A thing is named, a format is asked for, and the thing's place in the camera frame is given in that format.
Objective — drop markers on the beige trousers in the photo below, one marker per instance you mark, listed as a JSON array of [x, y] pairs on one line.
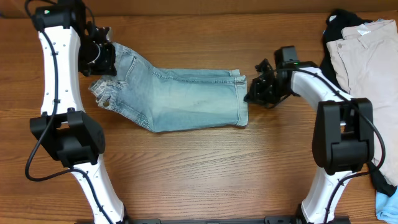
[[365, 62]]

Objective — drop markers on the black garment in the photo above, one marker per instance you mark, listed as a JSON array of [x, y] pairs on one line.
[[338, 20]]

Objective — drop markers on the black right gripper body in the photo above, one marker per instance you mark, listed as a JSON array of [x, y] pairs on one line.
[[269, 91]]

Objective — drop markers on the light blue garment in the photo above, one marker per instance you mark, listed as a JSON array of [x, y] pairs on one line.
[[386, 207]]

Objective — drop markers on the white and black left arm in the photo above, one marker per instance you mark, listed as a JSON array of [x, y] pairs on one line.
[[73, 45]]

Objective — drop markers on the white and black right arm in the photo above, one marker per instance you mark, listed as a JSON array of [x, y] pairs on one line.
[[343, 139]]

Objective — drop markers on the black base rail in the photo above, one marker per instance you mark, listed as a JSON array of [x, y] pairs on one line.
[[217, 221]]

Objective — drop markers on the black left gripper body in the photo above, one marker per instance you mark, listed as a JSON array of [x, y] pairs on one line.
[[95, 60]]

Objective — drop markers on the light blue denim shorts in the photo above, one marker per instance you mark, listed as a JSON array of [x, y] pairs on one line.
[[172, 99]]

